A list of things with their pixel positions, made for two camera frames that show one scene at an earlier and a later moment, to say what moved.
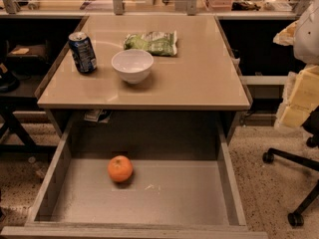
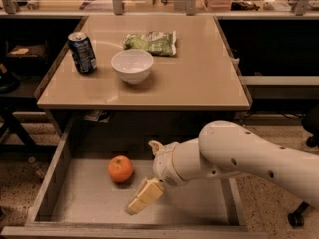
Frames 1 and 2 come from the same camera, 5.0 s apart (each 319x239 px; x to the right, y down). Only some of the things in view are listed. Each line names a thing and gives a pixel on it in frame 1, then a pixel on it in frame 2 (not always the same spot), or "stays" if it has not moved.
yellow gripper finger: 286,35 -> 156,146
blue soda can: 83,52 stays
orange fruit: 120,168 stays
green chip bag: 157,43 stays
